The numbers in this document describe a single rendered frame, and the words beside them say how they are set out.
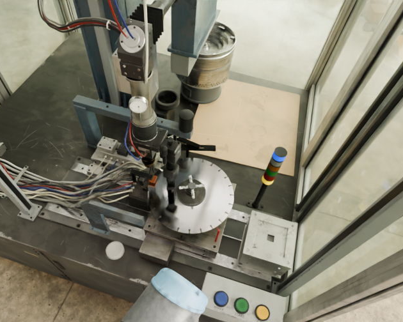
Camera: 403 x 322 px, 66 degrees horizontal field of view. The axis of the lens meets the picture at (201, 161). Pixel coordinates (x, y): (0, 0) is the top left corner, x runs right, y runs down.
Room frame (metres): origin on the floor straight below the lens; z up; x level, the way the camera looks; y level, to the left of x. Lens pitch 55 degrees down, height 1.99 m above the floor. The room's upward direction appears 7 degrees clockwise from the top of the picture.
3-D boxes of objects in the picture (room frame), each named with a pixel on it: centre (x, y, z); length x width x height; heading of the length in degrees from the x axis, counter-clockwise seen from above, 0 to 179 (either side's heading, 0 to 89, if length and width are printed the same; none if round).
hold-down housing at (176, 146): (0.57, 0.10, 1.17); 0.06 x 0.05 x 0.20; 70
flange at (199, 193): (0.58, 0.02, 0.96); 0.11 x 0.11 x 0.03
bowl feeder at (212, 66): (1.37, 0.06, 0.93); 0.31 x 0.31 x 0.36
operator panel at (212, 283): (0.22, -0.19, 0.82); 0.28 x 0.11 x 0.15; 79
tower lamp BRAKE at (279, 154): (0.66, -0.27, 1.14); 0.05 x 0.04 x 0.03; 169
